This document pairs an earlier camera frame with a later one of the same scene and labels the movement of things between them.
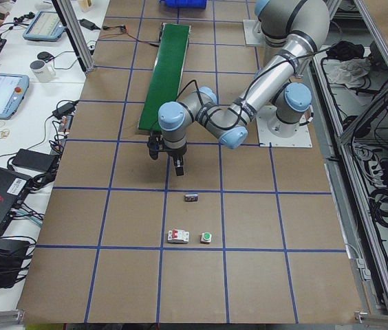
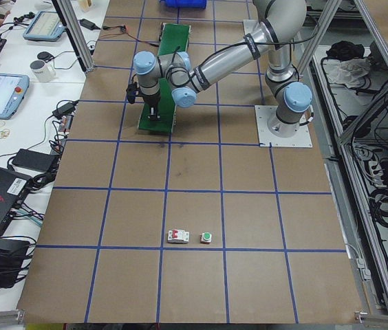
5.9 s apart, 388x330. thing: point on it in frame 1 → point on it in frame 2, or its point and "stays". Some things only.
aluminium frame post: [68, 14] stays
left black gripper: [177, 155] → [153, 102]
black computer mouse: [45, 56] stays
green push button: [206, 238] stays
